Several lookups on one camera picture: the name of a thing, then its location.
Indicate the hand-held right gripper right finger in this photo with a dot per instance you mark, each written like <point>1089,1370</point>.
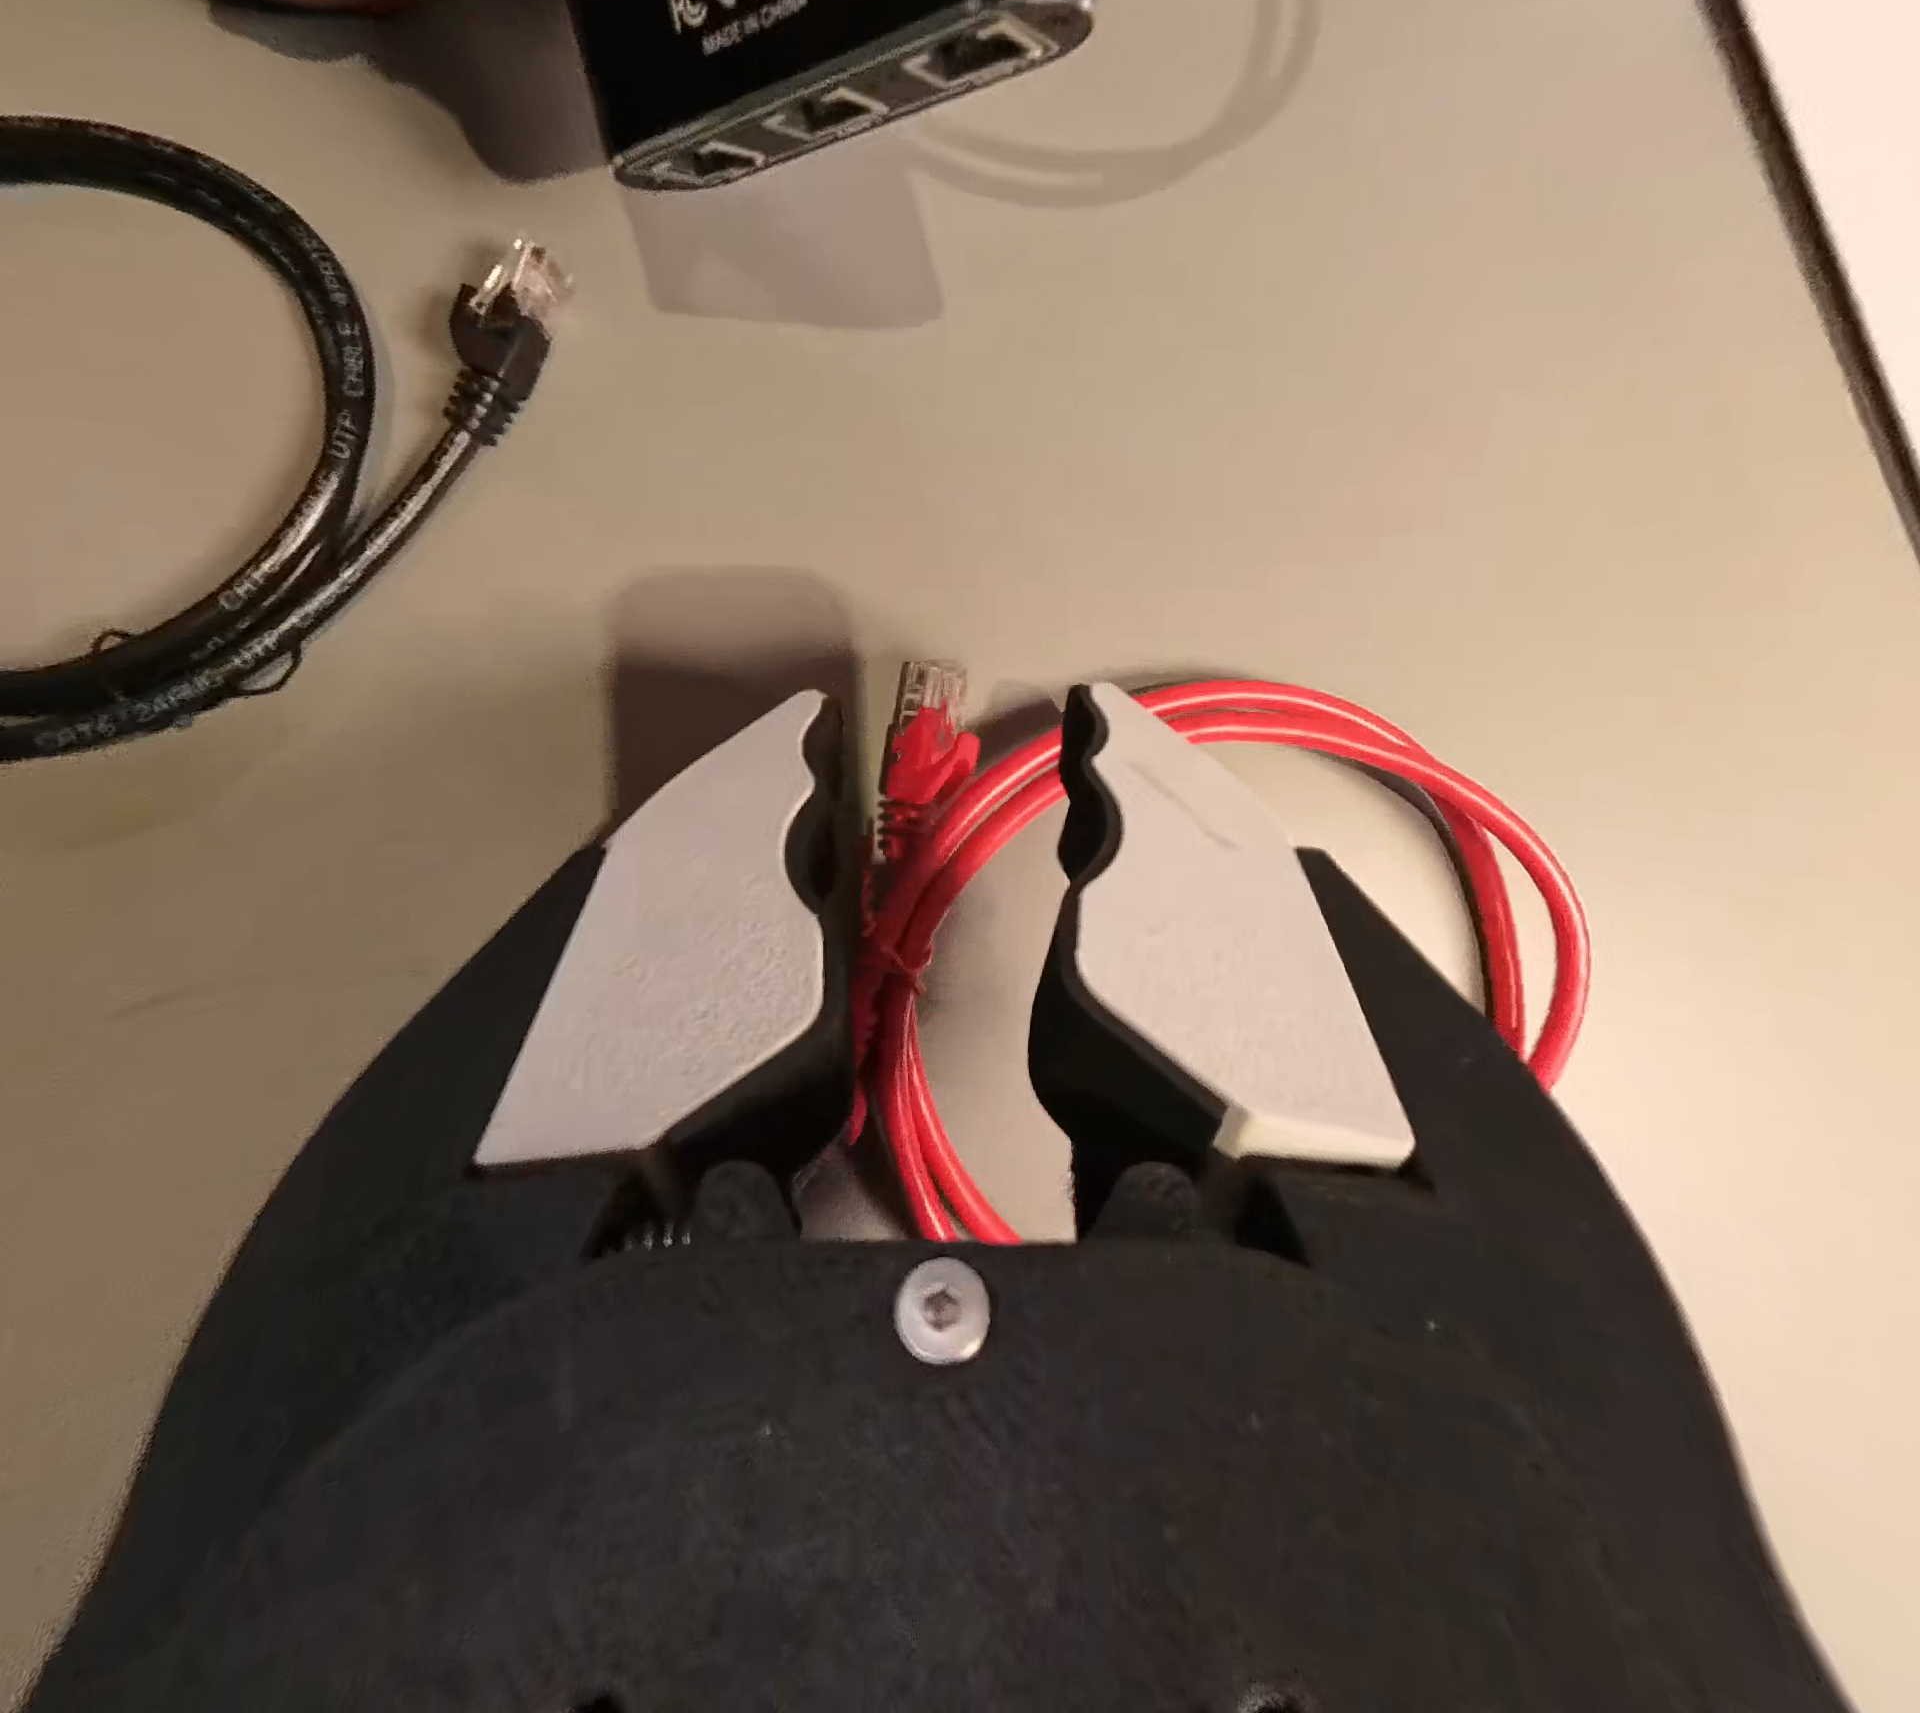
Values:
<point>1231,963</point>

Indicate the white sheet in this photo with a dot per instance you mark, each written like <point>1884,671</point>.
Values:
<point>1844,98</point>

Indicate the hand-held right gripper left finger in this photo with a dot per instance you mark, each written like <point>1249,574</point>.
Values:
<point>665,963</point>

